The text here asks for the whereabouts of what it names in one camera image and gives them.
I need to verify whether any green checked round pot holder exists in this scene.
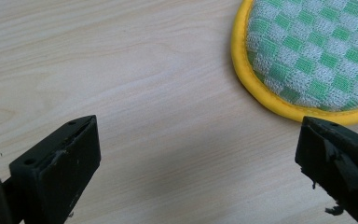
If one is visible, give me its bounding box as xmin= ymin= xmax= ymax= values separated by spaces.
xmin=230 ymin=0 xmax=358 ymax=127

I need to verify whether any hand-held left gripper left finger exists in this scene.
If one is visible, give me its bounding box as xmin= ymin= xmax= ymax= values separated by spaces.
xmin=1 ymin=114 xmax=102 ymax=224

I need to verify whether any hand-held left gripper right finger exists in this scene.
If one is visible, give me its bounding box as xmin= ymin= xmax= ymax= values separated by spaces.
xmin=295 ymin=116 xmax=358 ymax=224

